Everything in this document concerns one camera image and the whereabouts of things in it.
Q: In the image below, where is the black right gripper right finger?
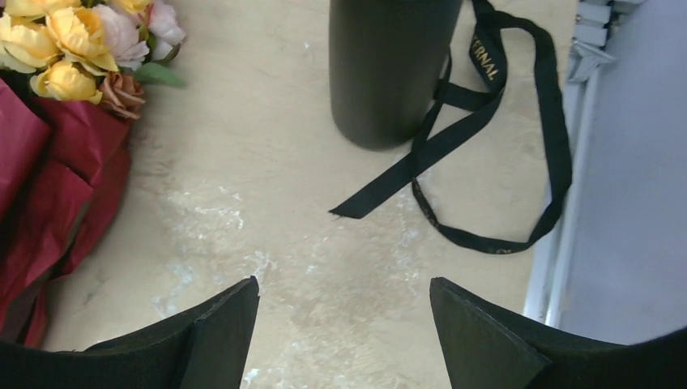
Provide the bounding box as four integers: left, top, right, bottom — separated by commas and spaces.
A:
429, 277, 686, 389

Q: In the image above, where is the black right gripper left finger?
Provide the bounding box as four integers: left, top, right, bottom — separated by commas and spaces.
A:
1, 276, 259, 388

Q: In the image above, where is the black ribbon with gold lettering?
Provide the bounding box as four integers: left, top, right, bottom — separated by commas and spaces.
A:
331, 1, 573, 255

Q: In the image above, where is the flower bouquet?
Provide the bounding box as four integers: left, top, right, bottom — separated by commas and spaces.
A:
1, 1, 186, 348

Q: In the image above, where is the black cylindrical vase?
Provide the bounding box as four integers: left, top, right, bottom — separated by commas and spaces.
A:
329, 0, 462, 150

